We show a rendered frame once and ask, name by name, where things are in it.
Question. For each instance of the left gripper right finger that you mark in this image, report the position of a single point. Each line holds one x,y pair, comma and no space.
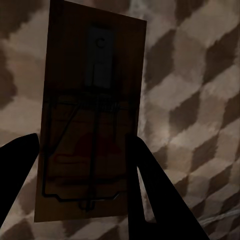
174,219

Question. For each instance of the mousetrap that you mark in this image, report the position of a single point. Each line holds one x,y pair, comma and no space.
91,100

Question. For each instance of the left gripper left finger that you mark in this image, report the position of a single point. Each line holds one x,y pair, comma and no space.
16,160

